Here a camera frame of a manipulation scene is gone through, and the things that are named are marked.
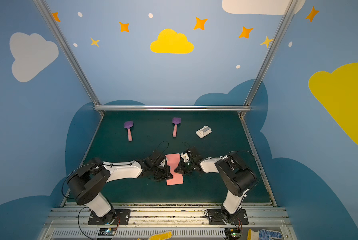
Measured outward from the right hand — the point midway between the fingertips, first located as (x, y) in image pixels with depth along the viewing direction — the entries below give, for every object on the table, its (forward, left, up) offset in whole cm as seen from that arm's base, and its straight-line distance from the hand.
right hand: (174, 169), depth 90 cm
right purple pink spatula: (+40, +2, +1) cm, 40 cm away
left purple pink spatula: (+34, +38, +1) cm, 51 cm away
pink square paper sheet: (+5, +1, +3) cm, 6 cm away
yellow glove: (-33, +3, 0) cm, 33 cm away
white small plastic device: (+30, -19, +1) cm, 36 cm away
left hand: (-6, -1, +2) cm, 6 cm away
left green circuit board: (-33, +30, -1) cm, 45 cm away
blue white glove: (-30, -45, -1) cm, 54 cm away
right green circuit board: (-30, -31, -2) cm, 43 cm away
